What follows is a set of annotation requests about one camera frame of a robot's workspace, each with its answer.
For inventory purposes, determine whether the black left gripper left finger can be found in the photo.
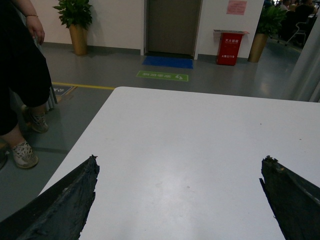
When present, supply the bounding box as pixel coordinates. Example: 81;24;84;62
0;155;100;240

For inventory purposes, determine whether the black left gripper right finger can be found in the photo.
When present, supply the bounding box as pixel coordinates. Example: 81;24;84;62
259;155;320;240

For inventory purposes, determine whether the bystander hand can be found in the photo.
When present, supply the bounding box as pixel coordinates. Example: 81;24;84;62
25;15;45;45

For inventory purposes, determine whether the white patterned sneaker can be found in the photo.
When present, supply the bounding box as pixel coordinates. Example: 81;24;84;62
11;141;39;169

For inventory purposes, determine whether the dark floor sign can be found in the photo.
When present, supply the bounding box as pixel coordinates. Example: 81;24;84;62
52;84;76;97

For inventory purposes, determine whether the bystander in black clothes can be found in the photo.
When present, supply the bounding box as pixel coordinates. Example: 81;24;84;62
0;0;53;148

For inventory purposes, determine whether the green floor sign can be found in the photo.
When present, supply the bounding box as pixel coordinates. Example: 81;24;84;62
136;70;189;82

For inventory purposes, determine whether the red fire extinguisher box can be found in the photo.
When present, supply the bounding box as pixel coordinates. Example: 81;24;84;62
213;29;249;66

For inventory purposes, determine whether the office chair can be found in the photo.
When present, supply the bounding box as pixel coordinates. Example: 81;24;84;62
277;21;308;47

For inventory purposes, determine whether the blue floor mat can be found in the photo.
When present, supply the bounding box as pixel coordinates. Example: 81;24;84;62
142;56;193;69

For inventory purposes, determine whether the right potted green plant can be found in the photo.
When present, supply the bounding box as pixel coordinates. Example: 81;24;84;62
248;5;286;63

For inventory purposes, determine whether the potted green plant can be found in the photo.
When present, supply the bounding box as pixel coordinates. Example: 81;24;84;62
248;5;286;63
53;0;92;56

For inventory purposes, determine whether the left potted green plant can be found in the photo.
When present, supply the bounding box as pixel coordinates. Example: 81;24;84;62
53;0;92;56

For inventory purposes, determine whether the grey door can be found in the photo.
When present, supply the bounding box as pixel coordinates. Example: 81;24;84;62
145;0;203;58

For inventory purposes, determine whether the pink wall notice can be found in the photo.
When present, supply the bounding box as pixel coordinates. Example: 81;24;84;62
226;0;247;16

